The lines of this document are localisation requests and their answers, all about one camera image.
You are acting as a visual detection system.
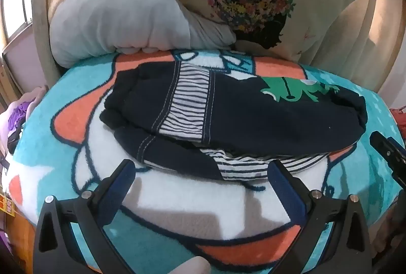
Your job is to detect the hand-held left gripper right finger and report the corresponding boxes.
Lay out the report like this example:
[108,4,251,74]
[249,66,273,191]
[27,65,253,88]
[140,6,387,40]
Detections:
[268,160,373,274]

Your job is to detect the cartoon printed blanket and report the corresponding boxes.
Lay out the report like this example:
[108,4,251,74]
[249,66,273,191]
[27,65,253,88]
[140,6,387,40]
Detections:
[6,49,406,274]

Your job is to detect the window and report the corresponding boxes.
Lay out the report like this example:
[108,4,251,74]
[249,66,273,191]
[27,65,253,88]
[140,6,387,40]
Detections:
[0,0,35,45]

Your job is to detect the dark navy striped pants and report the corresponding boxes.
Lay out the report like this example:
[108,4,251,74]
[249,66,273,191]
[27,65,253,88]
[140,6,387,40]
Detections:
[100,62,368,182]

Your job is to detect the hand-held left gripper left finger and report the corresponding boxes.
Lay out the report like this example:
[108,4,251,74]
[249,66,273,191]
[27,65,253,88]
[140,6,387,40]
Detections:
[33,160,137,274]

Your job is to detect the cream bed headboard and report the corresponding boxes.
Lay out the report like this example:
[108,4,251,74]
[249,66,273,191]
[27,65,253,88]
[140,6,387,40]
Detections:
[32,0,62,89]

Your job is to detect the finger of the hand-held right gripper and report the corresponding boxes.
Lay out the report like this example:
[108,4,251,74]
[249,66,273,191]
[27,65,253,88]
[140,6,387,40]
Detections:
[369,131,406,190]

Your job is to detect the red object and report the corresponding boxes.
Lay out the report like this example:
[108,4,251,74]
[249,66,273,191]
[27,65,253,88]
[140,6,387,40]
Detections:
[390,105,406,135]

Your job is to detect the grey plush pillow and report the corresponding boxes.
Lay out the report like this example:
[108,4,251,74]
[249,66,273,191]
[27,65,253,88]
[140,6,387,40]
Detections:
[49,0,237,68]

